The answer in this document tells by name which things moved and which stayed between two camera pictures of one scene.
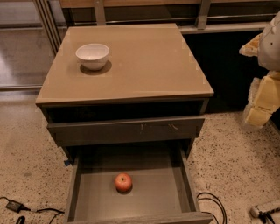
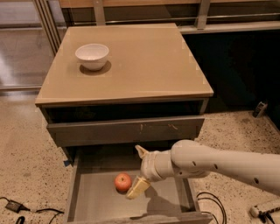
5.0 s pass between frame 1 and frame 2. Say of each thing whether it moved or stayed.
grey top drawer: stayed
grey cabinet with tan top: stayed
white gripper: moved
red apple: stayed
